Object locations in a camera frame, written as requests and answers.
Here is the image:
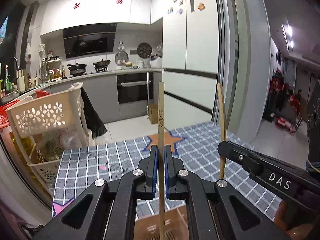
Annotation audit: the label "black hanging bag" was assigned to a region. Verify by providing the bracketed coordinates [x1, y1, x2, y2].
[81, 87, 107, 139]

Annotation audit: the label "cardboard box on floor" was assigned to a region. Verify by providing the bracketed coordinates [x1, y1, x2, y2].
[148, 103, 158, 124]

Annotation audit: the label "white refrigerator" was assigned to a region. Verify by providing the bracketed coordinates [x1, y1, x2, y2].
[162, 0, 219, 130]

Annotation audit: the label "black pot on stove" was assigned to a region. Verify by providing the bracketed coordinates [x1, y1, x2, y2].
[93, 60, 111, 72]

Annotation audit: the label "black built-in oven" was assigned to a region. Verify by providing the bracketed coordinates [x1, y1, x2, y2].
[117, 73, 153, 104]

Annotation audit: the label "red plastic basket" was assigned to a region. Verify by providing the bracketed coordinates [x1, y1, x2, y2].
[0, 90, 51, 130]

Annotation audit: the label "white upper cabinets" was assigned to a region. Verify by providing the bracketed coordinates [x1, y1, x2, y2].
[40, 0, 163, 35]

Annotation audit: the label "black wok on stove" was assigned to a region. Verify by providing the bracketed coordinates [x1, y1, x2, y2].
[67, 63, 87, 76]

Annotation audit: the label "grey checked tablecloth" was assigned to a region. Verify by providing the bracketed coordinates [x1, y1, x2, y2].
[52, 122, 281, 219]

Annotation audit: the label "plain bamboo chopstick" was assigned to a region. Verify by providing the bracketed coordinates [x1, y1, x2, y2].
[217, 83, 227, 179]

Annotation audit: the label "beige flower-cutout storage rack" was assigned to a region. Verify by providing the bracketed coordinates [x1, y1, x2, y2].
[6, 82, 94, 184]

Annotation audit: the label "printed bamboo chopstick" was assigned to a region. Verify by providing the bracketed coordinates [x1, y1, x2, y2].
[158, 81, 165, 240]

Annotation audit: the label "black range hood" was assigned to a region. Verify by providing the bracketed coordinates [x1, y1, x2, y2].
[62, 23, 117, 59]

